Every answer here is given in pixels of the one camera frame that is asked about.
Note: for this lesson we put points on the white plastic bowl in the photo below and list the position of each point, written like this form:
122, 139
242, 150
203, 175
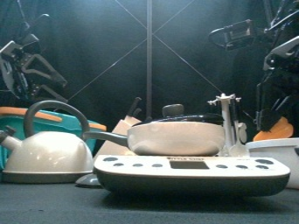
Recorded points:
274, 159

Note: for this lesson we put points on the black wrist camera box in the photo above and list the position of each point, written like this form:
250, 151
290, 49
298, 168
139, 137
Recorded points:
235, 35

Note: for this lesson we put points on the white toy spoon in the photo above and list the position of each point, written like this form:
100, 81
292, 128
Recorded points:
238, 147

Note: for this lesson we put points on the white utensil rack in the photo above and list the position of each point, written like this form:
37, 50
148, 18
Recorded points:
226, 116

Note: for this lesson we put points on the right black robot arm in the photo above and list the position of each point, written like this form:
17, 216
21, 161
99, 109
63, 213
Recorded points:
286, 17

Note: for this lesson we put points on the grey metal frame pole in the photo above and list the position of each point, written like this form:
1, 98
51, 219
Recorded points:
148, 58

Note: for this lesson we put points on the grey plastic round base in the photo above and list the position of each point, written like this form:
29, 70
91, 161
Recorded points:
87, 180

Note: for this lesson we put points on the beige toy knife block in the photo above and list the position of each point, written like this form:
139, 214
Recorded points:
116, 137

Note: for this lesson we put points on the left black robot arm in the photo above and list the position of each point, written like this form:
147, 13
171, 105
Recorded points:
23, 26

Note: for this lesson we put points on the orange toy squash half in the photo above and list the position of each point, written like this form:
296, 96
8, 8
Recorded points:
278, 131

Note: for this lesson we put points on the black pot lid with knob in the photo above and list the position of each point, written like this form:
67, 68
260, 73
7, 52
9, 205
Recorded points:
183, 116

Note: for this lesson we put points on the white toy induction cooktop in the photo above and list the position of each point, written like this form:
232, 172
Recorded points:
187, 178

